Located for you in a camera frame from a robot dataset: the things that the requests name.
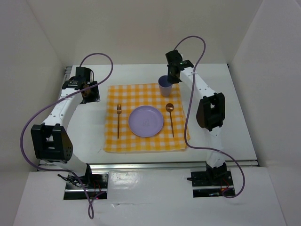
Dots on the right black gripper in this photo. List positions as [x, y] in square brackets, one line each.
[171, 80]

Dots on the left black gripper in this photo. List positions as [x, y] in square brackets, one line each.
[94, 97]

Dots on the lavender cup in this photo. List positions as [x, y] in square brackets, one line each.
[165, 87]

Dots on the copper fork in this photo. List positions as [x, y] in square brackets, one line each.
[119, 111]

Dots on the copper spoon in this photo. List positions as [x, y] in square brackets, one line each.
[170, 108]

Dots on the yellow checkered cloth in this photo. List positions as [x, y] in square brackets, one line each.
[131, 97]

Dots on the lavender plate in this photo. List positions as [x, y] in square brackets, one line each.
[145, 121]

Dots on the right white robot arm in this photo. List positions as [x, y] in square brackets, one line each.
[211, 108]

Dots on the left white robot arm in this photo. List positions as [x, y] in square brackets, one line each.
[50, 139]

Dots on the aluminium left rail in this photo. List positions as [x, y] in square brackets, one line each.
[67, 73]

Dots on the aluminium rail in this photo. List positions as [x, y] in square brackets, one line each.
[67, 73]
[153, 166]

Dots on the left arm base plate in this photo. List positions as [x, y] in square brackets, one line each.
[96, 187]

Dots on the aluminium front rail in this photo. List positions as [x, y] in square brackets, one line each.
[153, 166]

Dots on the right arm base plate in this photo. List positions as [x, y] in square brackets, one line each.
[203, 187]

